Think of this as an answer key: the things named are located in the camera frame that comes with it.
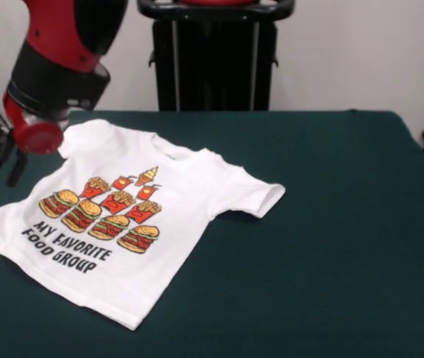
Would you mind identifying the white printed T-shirt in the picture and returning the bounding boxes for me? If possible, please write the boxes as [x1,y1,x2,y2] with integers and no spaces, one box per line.
[0,118,287,332]

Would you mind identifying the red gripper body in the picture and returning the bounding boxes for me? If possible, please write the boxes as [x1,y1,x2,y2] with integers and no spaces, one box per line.
[1,90,66,156]

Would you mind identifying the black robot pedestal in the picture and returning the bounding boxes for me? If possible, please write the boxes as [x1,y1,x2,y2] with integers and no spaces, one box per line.
[136,0,295,112]

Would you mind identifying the dark green table cloth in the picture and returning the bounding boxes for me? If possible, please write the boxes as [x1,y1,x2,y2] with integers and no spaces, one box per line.
[0,109,424,358]

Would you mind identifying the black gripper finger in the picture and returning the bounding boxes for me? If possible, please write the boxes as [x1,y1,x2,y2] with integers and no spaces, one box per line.
[6,150,28,187]

